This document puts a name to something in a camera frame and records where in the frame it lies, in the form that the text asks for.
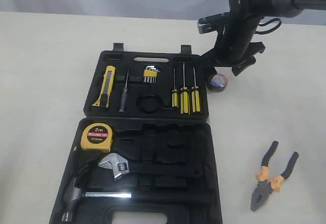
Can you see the yellow tape measure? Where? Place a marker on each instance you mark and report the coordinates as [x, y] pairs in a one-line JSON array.
[[95, 137]]

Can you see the orange black combination pliers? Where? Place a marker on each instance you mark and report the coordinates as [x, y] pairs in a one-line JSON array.
[[266, 186]]

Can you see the middle yellow black screwdriver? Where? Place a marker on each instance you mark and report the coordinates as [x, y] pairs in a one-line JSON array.
[[184, 99]]

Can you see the yellow utility knife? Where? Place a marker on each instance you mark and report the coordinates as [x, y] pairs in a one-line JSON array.
[[108, 79]]

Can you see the short yellow black screwdriver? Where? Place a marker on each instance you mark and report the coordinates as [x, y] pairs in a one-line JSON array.
[[174, 91]]

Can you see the black plastic tool case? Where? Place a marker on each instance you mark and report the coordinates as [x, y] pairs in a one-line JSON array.
[[172, 168]]

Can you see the yellow hex key set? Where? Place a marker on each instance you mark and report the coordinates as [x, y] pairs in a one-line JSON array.
[[150, 74]]

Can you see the silver adjustable wrench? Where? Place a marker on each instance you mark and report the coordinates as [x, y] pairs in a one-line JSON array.
[[115, 162]]

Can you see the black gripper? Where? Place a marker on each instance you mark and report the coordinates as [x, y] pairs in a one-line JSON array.
[[235, 48]]

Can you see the black electrical tape roll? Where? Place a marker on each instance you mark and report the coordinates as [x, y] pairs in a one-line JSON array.
[[217, 83]]

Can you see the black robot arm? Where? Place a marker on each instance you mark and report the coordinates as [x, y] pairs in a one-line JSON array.
[[279, 9]]

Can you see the steel claw hammer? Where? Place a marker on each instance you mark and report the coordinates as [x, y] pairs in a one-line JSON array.
[[73, 195]]

